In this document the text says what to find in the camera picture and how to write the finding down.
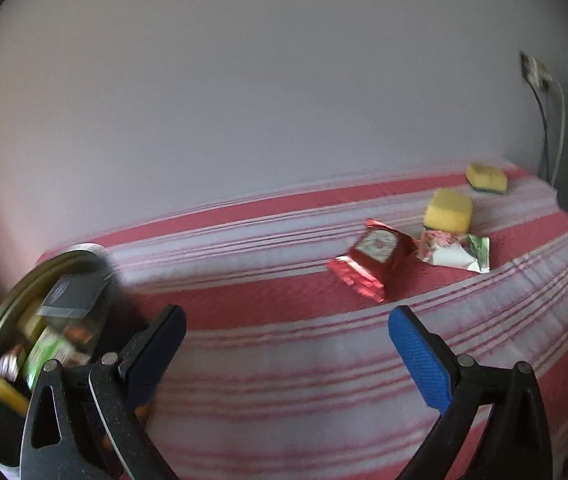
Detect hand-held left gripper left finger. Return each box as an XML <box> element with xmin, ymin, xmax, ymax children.
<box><xmin>20</xmin><ymin>304</ymin><xmax>188</xmax><ymax>480</ymax></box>

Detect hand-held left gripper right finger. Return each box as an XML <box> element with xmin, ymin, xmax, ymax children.
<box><xmin>388</xmin><ymin>305</ymin><xmax>555</xmax><ymax>480</ymax></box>

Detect round metal bowl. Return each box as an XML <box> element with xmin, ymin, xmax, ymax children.
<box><xmin>0</xmin><ymin>242</ymin><xmax>157</xmax><ymax>480</ymax></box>

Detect black box with gold trim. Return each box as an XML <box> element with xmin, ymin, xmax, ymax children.
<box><xmin>36</xmin><ymin>270</ymin><xmax>113</xmax><ymax>322</ymax></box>

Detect green tissue pack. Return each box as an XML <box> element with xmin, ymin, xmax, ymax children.
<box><xmin>20</xmin><ymin>326</ymin><xmax>91</xmax><ymax>387</ymax></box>

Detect white and green snack packet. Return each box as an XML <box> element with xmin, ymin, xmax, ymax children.
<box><xmin>416</xmin><ymin>230</ymin><xmax>491</xmax><ymax>274</ymax></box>

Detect red foil snack packet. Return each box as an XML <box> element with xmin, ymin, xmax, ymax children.
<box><xmin>327</xmin><ymin>218</ymin><xmax>418</xmax><ymax>304</ymax></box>

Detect red striped tablecloth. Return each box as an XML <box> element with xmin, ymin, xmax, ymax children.
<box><xmin>34</xmin><ymin>161</ymin><xmax>568</xmax><ymax>480</ymax></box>

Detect wall socket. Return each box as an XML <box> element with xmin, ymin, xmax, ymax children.
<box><xmin>519</xmin><ymin>52</ymin><xmax>553</xmax><ymax>87</ymax></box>

